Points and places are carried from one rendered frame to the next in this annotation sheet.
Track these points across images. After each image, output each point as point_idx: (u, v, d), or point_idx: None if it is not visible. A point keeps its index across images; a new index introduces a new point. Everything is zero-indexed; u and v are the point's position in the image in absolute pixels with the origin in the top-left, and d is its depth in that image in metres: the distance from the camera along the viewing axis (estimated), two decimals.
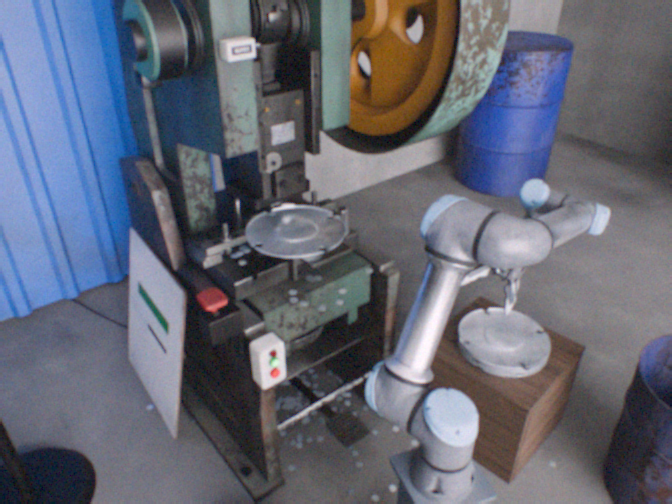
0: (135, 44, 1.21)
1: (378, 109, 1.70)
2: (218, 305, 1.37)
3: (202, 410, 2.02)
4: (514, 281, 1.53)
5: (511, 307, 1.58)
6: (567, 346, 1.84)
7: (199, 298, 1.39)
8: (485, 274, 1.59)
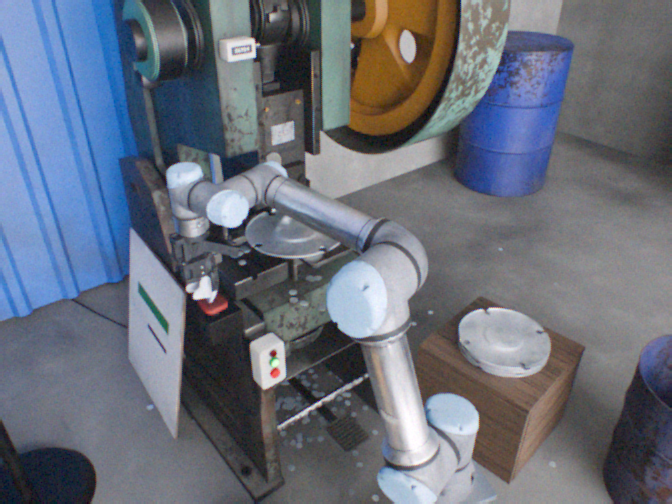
0: (135, 45, 1.21)
1: (357, 103, 1.77)
2: (219, 309, 1.38)
3: (202, 410, 2.02)
4: (190, 282, 1.29)
5: (211, 298, 1.37)
6: (567, 346, 1.84)
7: (200, 302, 1.39)
8: None
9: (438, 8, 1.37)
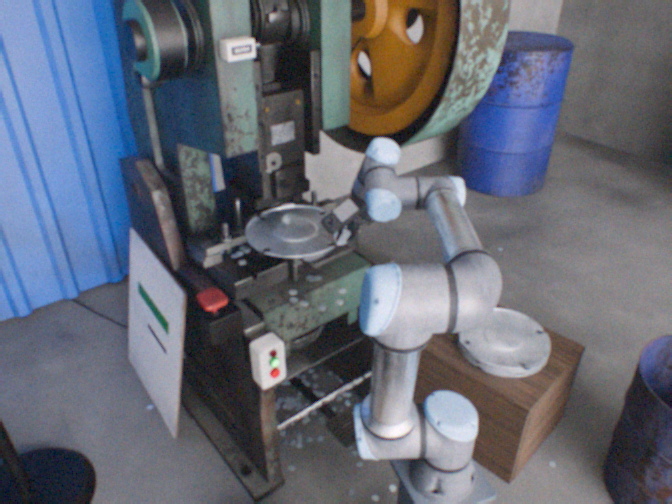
0: (135, 45, 1.21)
1: None
2: (218, 305, 1.37)
3: (202, 410, 2.02)
4: None
5: None
6: (567, 346, 1.84)
7: (199, 298, 1.39)
8: None
9: (387, 112, 1.64)
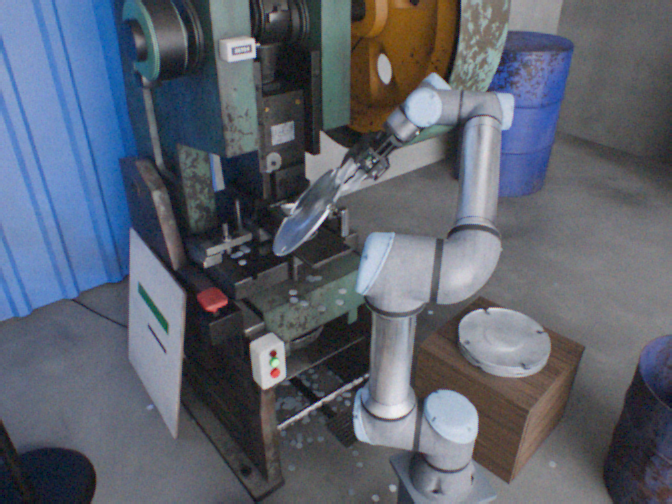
0: (135, 45, 1.21)
1: None
2: (218, 305, 1.37)
3: (202, 410, 2.02)
4: (374, 178, 1.35)
5: (347, 188, 1.42)
6: (567, 346, 1.84)
7: (199, 298, 1.39)
8: (354, 167, 1.39)
9: None
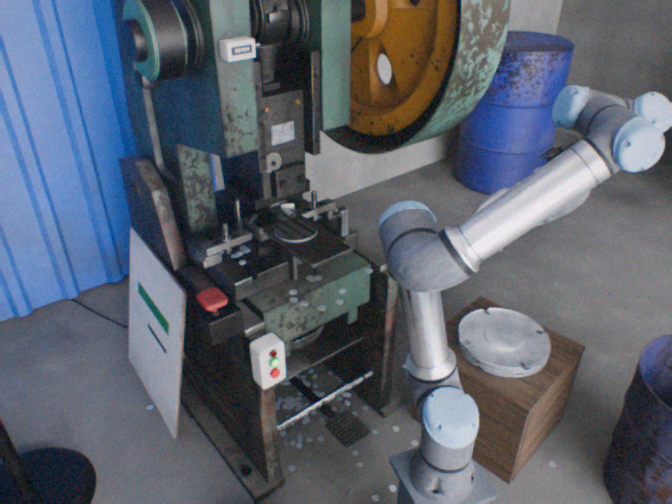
0: (135, 45, 1.21)
1: None
2: (218, 305, 1.37)
3: (202, 410, 2.02)
4: None
5: None
6: (567, 346, 1.84)
7: (199, 298, 1.39)
8: None
9: None
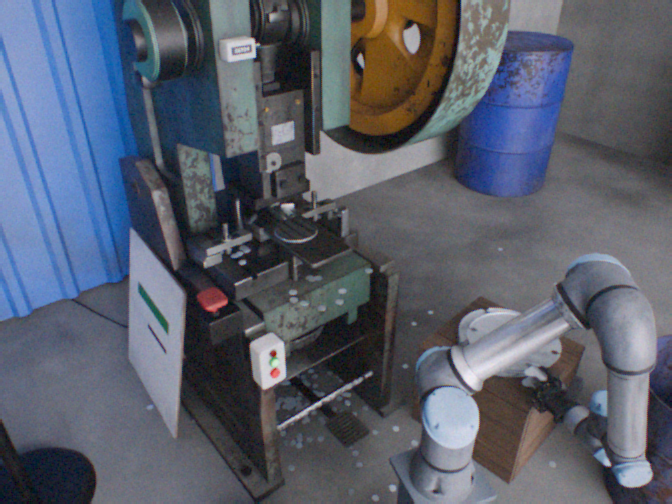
0: (135, 45, 1.21)
1: None
2: (218, 305, 1.37)
3: (202, 410, 2.02)
4: (532, 399, 1.61)
5: None
6: (567, 346, 1.84)
7: (199, 298, 1.39)
8: (542, 378, 1.62)
9: None
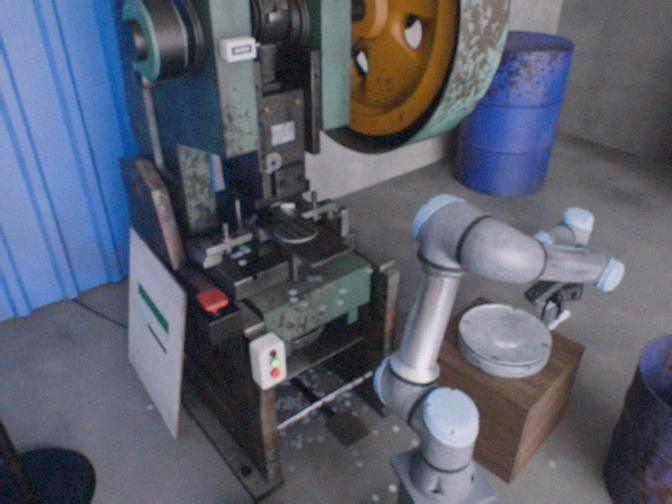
0: (135, 45, 1.21)
1: None
2: (218, 305, 1.37)
3: (202, 410, 2.02)
4: None
5: (540, 312, 1.63)
6: (567, 346, 1.84)
7: (199, 298, 1.39)
8: (555, 307, 1.56)
9: None
